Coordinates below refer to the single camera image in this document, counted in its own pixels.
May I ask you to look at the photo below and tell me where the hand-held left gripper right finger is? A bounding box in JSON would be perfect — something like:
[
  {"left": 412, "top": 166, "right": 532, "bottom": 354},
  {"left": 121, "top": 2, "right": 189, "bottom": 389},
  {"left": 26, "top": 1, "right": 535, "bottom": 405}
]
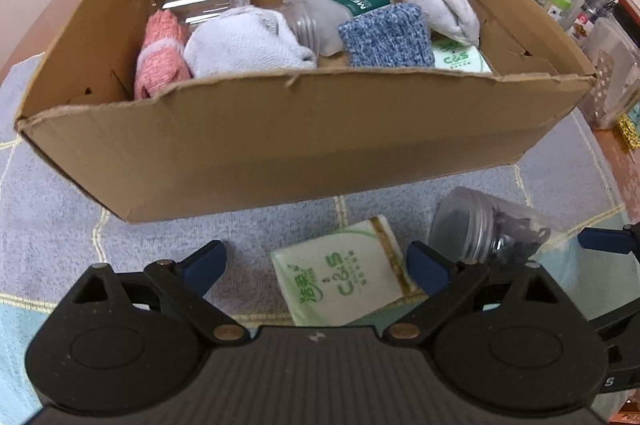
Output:
[{"left": 381, "top": 241, "right": 578, "bottom": 347}]

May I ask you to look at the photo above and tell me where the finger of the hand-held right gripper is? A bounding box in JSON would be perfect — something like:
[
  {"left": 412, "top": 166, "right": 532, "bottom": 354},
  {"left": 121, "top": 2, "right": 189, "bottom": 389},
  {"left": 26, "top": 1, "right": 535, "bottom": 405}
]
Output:
[{"left": 576, "top": 224, "right": 640, "bottom": 257}]

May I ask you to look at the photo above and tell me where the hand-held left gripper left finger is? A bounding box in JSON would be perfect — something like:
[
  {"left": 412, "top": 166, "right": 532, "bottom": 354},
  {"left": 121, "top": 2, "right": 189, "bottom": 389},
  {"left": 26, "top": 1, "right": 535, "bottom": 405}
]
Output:
[{"left": 55, "top": 240, "right": 251, "bottom": 347}]

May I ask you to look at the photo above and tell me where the clear jar with black clips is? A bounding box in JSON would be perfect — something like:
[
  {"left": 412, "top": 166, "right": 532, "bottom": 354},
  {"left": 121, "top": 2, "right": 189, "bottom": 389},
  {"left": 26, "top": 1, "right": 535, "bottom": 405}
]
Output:
[{"left": 428, "top": 186, "right": 552, "bottom": 267}]

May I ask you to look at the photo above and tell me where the green tissue pack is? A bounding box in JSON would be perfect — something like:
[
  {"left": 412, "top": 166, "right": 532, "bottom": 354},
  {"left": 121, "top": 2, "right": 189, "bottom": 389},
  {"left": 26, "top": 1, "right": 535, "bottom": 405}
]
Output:
[
  {"left": 431, "top": 37, "right": 494, "bottom": 76},
  {"left": 271, "top": 214, "right": 419, "bottom": 327}
]

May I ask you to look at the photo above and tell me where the brown cardboard box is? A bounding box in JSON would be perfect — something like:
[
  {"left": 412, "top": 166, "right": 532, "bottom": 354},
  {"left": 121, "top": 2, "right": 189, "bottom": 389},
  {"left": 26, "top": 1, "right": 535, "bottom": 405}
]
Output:
[{"left": 14, "top": 0, "right": 599, "bottom": 224}]

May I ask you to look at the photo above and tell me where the pink knit sock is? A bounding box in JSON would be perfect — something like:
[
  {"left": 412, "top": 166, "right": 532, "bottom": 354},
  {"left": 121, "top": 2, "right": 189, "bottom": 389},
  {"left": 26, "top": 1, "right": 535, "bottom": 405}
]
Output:
[{"left": 133, "top": 9, "right": 194, "bottom": 102}]

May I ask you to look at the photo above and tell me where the blue knit sock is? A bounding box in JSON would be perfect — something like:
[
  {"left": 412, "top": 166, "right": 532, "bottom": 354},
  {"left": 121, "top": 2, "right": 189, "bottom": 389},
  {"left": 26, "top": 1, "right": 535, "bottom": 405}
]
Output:
[{"left": 338, "top": 2, "right": 436, "bottom": 69}]

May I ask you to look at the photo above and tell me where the frosted bottle green label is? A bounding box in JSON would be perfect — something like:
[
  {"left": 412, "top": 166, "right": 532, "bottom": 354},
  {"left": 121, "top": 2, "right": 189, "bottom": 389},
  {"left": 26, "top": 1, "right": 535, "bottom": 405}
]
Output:
[{"left": 282, "top": 0, "right": 396, "bottom": 58}]

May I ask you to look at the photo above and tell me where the gold metal ornament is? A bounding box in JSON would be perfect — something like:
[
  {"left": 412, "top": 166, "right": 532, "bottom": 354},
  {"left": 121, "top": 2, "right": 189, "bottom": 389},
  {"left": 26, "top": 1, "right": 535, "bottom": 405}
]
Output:
[{"left": 617, "top": 114, "right": 640, "bottom": 152}]

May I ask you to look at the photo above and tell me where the blue checked towel mat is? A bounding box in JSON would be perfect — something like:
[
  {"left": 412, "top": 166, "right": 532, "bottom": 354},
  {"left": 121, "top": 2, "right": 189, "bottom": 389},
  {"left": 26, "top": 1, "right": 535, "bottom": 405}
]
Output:
[{"left": 0, "top": 55, "right": 640, "bottom": 411}]

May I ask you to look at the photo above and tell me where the clear plastic container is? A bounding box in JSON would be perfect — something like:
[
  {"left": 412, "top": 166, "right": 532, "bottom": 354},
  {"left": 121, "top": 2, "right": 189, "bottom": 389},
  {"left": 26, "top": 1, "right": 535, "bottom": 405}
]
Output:
[{"left": 581, "top": 12, "right": 640, "bottom": 129}]

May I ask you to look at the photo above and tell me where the small green-lid bottle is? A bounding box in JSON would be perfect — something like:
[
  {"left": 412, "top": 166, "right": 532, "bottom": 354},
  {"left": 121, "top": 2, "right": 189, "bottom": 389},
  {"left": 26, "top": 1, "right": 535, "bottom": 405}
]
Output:
[{"left": 547, "top": 0, "right": 574, "bottom": 32}]

